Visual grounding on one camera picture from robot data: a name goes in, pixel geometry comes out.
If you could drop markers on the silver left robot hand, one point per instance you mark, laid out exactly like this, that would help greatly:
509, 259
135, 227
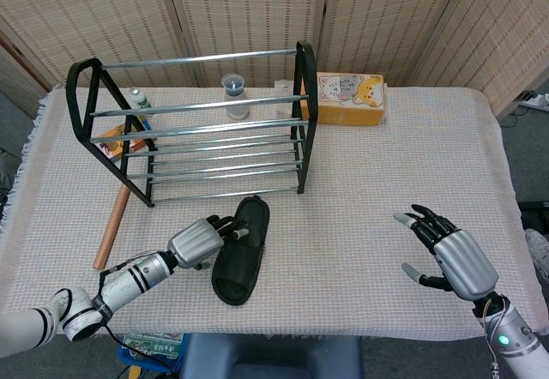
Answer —
193, 242

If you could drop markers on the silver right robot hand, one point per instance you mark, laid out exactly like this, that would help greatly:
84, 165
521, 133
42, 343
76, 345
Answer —
465, 263

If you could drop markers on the black rubber slipper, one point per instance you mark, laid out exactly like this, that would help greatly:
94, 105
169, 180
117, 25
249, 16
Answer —
240, 276

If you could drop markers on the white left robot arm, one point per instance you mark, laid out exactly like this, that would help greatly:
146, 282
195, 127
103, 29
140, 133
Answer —
124, 282

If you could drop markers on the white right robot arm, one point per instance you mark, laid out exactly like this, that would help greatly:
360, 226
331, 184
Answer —
514, 344

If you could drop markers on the black metal shoe rack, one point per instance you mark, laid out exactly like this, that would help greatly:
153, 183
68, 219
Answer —
306, 96

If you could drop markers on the wooden rolling pin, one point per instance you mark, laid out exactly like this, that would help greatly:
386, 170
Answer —
111, 229

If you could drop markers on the blue crate with circuit board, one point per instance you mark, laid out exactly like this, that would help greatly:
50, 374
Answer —
148, 347

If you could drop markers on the pale waffle-weave tablecloth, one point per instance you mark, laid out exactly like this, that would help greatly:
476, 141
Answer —
351, 224

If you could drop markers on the orange printed carton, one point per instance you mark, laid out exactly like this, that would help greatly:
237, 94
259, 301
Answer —
115, 133

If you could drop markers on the clear bottle with blue cap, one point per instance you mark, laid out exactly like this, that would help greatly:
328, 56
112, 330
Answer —
236, 111

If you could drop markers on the blue padded seat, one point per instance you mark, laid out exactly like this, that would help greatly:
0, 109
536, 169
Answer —
270, 357

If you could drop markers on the white bottle with green label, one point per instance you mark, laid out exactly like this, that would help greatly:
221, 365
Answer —
141, 100

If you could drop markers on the small white paper card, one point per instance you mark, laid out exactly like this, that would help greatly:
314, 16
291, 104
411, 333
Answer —
283, 89

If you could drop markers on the white power strip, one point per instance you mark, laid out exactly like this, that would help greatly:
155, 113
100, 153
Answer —
536, 100

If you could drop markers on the yellow cat tissue box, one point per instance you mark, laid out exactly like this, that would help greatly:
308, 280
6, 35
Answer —
347, 111

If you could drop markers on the woven folding screen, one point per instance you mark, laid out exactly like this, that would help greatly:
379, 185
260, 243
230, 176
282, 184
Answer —
257, 10

